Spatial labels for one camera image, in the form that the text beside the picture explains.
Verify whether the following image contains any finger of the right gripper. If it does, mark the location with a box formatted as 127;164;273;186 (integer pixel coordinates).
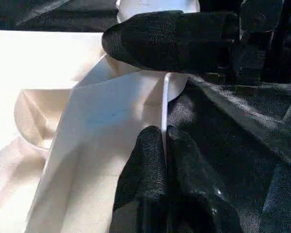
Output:
101;10;241;73

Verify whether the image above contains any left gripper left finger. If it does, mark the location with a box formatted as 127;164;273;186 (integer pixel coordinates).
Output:
109;125;170;233

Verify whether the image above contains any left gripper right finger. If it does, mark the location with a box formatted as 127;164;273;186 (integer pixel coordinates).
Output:
166;125;243;233

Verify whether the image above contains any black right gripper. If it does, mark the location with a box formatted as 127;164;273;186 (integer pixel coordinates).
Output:
230;0;291;84

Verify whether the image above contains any white plastic table leg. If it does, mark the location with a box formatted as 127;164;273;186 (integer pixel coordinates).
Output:
115;0;201;24

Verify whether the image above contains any white plastic table top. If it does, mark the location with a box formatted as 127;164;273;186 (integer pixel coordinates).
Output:
0;29;192;233

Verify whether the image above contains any black table mat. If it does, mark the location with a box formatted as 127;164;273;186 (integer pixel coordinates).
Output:
0;0;291;233

